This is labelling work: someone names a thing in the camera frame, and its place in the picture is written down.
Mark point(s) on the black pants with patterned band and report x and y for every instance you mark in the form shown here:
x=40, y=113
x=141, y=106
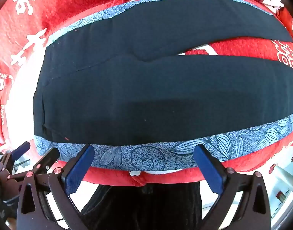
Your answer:
x=149, y=95

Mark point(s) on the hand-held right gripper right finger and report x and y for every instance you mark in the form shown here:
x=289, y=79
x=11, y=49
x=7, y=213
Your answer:
x=208, y=170

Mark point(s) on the grey metal bar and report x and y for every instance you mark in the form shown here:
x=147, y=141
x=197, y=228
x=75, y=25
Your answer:
x=285, y=173

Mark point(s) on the red blanket with white print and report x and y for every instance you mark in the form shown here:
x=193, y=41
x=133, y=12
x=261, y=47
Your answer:
x=53, y=12

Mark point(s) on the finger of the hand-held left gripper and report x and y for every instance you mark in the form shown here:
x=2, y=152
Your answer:
x=20, y=150
x=47, y=157

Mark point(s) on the red embroidered pillow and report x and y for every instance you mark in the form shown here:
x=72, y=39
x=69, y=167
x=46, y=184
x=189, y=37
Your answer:
x=292, y=26

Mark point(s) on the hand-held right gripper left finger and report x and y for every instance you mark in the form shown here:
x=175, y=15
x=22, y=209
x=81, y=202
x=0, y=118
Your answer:
x=80, y=170

